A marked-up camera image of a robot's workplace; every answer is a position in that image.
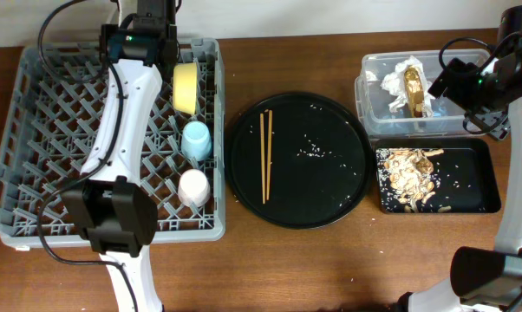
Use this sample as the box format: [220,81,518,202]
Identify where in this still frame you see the brown bread piece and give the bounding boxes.
[404,66,424,118]

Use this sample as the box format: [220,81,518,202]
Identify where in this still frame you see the pink plastic cup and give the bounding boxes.
[178,169,211,207]

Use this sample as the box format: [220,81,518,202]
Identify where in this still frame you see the round black tray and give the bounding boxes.
[225,92,375,229]

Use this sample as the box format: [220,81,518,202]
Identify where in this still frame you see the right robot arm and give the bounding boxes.
[392,5,522,312]

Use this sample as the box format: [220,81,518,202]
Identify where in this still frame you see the yellow bowl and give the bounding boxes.
[173,62,199,115]

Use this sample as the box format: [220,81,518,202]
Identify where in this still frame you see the crumpled white paper wrapper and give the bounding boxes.
[381,55,435,118]

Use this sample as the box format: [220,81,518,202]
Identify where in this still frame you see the blue plastic cup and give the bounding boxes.
[181,120,212,161]

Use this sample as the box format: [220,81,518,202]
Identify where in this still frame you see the food scraps pile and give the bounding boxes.
[375,147,453,213]

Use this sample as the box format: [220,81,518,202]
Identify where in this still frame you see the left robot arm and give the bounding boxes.
[50,0,180,311]

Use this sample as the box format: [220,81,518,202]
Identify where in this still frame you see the wooden chopstick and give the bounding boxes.
[266,110,273,201]
[259,113,266,205]

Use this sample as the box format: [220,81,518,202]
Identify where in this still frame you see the grey dishwasher rack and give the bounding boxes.
[0,38,225,250]

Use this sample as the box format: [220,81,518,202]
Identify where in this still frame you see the black rectangular tray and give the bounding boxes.
[375,138,501,213]

